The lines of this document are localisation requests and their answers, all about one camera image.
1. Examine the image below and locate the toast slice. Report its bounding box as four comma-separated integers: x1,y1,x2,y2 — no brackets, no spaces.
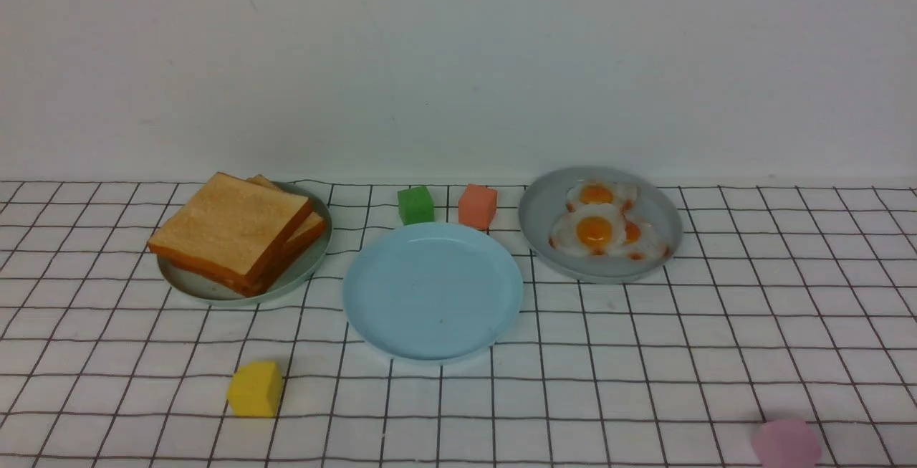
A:
147,172,312,283
241,196,327,297

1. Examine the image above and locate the salmon foam cube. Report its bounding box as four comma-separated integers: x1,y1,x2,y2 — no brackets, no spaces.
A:
458,183,499,231

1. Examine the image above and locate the green foam cube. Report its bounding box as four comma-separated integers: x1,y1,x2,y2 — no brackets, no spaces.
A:
397,185,436,226

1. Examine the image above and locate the grey egg plate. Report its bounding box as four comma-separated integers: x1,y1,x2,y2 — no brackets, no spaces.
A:
519,166,684,283

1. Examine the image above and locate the light blue center plate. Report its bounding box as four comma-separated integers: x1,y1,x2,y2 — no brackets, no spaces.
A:
342,222,524,366

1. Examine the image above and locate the right-side fried egg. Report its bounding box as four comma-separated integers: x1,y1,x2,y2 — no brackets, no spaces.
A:
622,216,672,262

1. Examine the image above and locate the pale green bread plate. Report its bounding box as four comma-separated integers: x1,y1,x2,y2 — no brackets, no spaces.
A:
155,175,333,308

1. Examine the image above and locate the yellow foam block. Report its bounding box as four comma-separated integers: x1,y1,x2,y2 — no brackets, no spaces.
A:
226,360,284,419

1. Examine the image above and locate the checkered white tablecloth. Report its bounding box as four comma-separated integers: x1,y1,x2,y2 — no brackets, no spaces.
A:
1,180,916,467

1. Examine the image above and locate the pink foam block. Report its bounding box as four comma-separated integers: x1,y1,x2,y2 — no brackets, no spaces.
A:
751,419,823,467

